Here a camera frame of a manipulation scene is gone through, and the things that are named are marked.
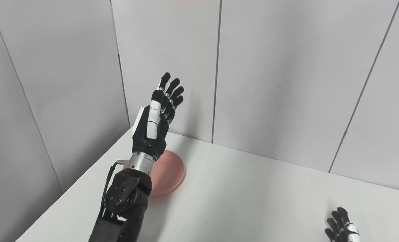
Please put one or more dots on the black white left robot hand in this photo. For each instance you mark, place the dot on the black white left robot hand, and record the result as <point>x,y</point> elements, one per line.
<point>142,137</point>

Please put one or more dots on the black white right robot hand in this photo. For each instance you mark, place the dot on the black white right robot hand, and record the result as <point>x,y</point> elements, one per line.
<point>342,233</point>

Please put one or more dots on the pink round plate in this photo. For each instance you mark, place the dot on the pink round plate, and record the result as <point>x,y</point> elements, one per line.
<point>169,174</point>

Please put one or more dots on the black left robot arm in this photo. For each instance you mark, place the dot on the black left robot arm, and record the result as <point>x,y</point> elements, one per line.
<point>125,201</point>

